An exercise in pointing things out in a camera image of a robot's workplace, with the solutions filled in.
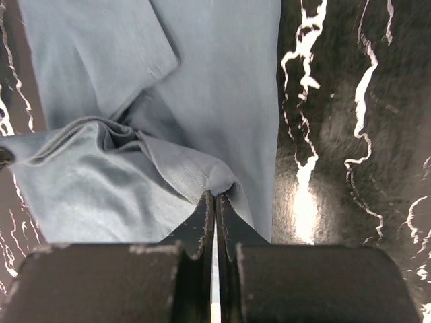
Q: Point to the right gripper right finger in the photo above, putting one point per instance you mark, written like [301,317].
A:
[231,231]

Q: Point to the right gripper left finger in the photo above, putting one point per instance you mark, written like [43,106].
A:
[192,298]

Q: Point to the grey blue t shirt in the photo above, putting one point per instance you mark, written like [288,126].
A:
[148,104]

